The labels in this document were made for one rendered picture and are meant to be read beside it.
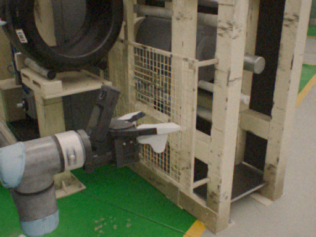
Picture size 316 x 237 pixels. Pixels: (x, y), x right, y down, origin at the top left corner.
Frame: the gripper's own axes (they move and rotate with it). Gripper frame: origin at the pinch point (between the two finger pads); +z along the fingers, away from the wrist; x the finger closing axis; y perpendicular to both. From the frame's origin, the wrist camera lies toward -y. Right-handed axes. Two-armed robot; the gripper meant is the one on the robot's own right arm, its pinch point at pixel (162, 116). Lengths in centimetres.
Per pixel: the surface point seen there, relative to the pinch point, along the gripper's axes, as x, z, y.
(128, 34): -142, 67, -11
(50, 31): -143, 19, -17
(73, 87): -113, 18, 11
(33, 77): -122, 1, 4
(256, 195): -83, 118, 95
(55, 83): -108, 8, 6
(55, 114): -149, 16, 32
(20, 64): -141, 0, -2
